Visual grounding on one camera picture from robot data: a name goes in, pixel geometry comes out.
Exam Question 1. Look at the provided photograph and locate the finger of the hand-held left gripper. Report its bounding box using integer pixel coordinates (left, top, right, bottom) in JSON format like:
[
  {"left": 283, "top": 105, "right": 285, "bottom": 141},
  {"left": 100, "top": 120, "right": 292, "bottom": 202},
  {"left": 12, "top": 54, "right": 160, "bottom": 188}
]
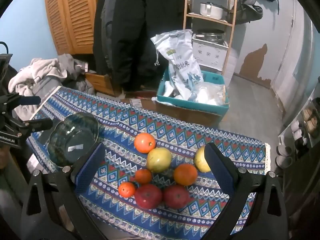
[
  {"left": 10, "top": 118, "right": 53, "bottom": 134},
  {"left": 2, "top": 93, "right": 42, "bottom": 108}
]

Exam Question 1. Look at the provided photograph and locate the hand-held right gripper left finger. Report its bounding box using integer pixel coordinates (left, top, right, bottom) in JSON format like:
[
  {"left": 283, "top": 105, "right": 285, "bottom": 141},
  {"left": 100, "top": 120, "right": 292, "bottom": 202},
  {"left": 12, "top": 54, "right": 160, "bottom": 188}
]
[{"left": 21, "top": 142, "right": 107, "bottom": 240}]

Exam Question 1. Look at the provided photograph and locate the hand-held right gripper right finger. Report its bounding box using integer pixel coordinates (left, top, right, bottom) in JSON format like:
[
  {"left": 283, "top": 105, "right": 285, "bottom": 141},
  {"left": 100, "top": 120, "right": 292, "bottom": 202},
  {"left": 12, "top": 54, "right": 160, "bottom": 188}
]
[{"left": 204, "top": 142, "right": 290, "bottom": 240}]

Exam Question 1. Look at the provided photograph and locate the yellow pear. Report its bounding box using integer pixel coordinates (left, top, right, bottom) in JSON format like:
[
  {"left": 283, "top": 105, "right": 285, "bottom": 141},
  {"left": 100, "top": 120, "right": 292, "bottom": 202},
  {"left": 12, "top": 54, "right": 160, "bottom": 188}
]
[
  {"left": 194, "top": 146, "right": 212, "bottom": 173},
  {"left": 146, "top": 147, "right": 173, "bottom": 173}
]

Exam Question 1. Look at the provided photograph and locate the dark glass plate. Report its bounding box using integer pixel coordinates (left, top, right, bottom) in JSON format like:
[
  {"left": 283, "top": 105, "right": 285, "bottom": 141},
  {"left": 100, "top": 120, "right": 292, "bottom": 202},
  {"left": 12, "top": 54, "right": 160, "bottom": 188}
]
[{"left": 47, "top": 112, "right": 100, "bottom": 167}]

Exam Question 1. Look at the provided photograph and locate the large orange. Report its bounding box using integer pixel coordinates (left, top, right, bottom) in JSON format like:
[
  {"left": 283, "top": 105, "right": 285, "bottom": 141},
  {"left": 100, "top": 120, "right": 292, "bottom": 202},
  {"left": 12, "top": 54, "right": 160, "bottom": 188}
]
[
  {"left": 134, "top": 132, "right": 156, "bottom": 154},
  {"left": 173, "top": 164, "right": 198, "bottom": 186}
]

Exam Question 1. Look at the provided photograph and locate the small tangerine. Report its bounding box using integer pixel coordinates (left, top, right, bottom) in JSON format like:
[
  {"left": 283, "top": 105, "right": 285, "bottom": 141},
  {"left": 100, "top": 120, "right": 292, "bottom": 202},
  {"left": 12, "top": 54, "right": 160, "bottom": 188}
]
[
  {"left": 135, "top": 169, "right": 152, "bottom": 184},
  {"left": 118, "top": 182, "right": 137, "bottom": 198}
]

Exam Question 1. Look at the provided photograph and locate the red apple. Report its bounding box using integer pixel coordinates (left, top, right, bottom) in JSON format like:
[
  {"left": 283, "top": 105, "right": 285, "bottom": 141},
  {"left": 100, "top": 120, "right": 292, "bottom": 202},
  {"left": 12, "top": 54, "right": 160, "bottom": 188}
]
[
  {"left": 135, "top": 184, "right": 163, "bottom": 210},
  {"left": 163, "top": 185, "right": 190, "bottom": 210}
]

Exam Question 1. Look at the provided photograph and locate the pile of clothes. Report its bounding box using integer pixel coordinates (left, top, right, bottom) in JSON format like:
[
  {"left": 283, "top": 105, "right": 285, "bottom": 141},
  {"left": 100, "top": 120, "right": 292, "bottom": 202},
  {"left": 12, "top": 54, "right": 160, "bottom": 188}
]
[{"left": 9, "top": 54, "right": 88, "bottom": 117}]

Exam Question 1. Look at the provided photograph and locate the blue patterned tablecloth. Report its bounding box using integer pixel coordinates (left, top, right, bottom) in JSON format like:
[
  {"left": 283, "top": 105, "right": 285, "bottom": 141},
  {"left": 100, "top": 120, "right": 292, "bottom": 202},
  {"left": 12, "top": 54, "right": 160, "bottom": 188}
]
[{"left": 25, "top": 86, "right": 272, "bottom": 240}]

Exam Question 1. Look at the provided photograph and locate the brown cardboard box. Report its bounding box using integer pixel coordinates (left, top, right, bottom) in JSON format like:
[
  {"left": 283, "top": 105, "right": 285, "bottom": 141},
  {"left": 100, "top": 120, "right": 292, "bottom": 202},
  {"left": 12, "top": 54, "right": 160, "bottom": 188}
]
[{"left": 152, "top": 99, "right": 224, "bottom": 128}]

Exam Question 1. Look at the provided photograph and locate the teal storage box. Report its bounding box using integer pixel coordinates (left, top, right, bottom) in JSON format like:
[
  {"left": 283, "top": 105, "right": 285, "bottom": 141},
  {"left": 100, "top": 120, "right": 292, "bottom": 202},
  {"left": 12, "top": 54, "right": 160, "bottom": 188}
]
[{"left": 156, "top": 70, "right": 230, "bottom": 117}]

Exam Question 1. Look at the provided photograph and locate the wooden crate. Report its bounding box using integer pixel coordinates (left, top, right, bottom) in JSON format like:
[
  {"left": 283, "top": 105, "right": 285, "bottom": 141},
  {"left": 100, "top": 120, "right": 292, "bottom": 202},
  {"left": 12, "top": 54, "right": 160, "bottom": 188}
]
[{"left": 85, "top": 72, "right": 115, "bottom": 96}]

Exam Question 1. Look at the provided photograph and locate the clear plastic bag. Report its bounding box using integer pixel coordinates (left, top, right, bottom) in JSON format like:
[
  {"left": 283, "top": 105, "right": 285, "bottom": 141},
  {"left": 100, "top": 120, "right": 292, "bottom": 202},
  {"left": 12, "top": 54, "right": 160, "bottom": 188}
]
[{"left": 192, "top": 82, "right": 229, "bottom": 105}]

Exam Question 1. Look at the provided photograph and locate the flat cardboard piece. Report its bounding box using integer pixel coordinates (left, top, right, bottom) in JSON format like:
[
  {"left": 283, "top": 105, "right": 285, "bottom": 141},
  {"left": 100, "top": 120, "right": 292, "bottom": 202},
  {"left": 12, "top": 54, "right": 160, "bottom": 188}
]
[{"left": 120, "top": 96, "right": 158, "bottom": 108}]

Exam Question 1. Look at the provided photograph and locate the grey shoe rack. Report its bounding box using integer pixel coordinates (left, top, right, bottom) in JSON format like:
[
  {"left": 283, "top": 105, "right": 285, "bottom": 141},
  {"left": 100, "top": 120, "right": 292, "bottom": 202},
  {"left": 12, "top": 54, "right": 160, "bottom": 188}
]
[{"left": 276, "top": 97, "right": 320, "bottom": 169}]

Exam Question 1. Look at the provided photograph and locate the group of shoes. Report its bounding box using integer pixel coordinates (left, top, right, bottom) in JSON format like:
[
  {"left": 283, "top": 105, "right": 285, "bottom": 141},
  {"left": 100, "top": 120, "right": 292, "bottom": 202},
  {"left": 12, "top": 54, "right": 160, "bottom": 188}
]
[{"left": 276, "top": 107, "right": 319, "bottom": 167}]

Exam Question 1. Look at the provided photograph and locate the wooden louvered door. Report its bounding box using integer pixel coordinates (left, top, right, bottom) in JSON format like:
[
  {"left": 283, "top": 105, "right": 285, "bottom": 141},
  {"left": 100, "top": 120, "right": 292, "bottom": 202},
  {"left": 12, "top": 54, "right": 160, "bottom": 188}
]
[{"left": 44, "top": 0, "right": 98, "bottom": 55}]

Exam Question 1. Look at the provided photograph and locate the white patterned storage box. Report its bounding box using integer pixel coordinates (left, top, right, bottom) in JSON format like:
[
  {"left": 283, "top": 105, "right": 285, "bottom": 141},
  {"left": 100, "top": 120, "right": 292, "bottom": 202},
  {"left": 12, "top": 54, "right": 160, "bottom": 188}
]
[{"left": 191, "top": 36, "right": 229, "bottom": 72}]

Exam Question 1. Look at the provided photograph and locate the white rice bag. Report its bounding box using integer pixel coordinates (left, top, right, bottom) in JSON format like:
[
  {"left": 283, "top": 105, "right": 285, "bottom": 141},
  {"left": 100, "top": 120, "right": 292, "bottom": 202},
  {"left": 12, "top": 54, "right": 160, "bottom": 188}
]
[{"left": 151, "top": 29, "right": 204, "bottom": 98}]

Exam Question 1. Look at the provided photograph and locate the wooden shelf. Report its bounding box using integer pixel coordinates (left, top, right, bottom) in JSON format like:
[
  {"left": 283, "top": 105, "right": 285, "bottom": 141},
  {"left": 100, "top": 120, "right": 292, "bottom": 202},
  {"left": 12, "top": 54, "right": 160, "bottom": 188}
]
[{"left": 183, "top": 0, "right": 238, "bottom": 73}]

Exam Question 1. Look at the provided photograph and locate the black coat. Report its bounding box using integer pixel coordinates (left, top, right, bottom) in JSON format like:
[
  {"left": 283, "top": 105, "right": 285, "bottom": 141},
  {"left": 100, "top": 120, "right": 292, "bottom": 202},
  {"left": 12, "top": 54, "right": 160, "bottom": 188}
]
[{"left": 92, "top": 0, "right": 185, "bottom": 92}]

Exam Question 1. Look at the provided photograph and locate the large steel pot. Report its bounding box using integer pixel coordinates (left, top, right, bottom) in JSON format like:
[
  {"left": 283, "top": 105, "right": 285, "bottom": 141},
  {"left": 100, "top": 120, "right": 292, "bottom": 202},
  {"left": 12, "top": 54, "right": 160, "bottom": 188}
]
[{"left": 194, "top": 29, "right": 225, "bottom": 42}]

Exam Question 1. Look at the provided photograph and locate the steel pot with lid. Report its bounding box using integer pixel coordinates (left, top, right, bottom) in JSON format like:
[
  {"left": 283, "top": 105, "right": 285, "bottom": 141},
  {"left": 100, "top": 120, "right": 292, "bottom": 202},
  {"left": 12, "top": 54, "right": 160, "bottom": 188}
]
[{"left": 199, "top": 1, "right": 224, "bottom": 20}]

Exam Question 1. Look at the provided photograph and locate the grey hanging bag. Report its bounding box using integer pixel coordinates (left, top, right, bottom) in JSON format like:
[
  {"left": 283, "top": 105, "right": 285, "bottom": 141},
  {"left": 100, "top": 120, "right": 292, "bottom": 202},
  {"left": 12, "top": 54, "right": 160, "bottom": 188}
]
[{"left": 226, "top": 0, "right": 263, "bottom": 25}]

